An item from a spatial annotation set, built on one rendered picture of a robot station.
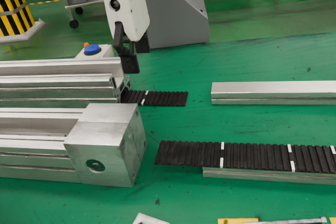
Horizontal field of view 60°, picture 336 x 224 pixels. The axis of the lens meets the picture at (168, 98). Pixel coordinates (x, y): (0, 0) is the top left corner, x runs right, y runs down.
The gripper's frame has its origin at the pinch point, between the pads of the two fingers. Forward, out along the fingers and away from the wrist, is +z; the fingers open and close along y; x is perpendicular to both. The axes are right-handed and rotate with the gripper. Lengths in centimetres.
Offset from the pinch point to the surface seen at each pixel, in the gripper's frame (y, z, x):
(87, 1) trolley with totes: 254, 62, 146
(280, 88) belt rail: -0.6, 7.7, -28.4
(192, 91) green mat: 3.1, 10.8, -10.2
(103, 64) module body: 2.3, 2.7, 9.3
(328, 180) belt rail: -20.8, 9.8, -32.8
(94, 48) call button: 12.2, 3.4, 15.9
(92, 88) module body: -4.7, 4.6, 9.6
